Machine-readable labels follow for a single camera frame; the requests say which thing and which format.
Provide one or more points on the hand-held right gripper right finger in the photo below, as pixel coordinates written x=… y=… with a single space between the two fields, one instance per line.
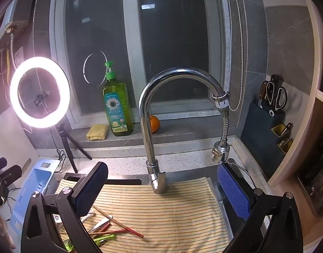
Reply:
x=233 y=192

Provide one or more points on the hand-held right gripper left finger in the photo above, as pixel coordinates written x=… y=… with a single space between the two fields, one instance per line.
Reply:
x=90 y=189

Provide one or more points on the blue plastic basket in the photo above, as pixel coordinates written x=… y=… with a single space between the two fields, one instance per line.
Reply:
x=37 y=179

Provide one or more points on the white ceramic spoon blue mark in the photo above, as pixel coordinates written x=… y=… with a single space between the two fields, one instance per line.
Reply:
x=101 y=223

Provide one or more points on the red wooden chopstick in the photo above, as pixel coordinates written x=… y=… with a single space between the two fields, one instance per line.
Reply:
x=111 y=232
x=116 y=220

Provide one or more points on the green plastic spoon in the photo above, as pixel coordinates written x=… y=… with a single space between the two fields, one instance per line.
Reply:
x=106 y=238

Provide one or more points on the person's left hand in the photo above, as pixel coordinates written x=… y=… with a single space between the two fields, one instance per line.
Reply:
x=2 y=229

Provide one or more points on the yellow sponge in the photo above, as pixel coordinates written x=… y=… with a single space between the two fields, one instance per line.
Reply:
x=97 y=132

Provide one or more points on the dark blue knife holder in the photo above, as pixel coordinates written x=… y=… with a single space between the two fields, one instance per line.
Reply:
x=258 y=137

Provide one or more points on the metal kitchen tool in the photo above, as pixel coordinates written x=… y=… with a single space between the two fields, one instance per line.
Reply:
x=284 y=144

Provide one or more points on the striped yellow cloth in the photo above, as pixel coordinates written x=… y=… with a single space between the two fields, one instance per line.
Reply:
x=164 y=216

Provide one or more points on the metal peeler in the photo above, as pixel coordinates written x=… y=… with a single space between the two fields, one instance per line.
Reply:
x=287 y=128

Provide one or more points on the green dish soap bottle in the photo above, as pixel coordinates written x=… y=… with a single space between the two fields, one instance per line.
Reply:
x=116 y=110

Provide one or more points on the chrome faucet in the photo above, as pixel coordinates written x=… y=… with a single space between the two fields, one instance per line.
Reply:
x=148 y=126

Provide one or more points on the orange fruit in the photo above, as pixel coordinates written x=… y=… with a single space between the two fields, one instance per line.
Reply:
x=155 y=124

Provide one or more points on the wooden cabinet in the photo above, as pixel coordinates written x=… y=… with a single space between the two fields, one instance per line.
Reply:
x=312 y=89

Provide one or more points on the window frame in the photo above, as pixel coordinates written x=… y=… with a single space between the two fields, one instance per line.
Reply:
x=129 y=58

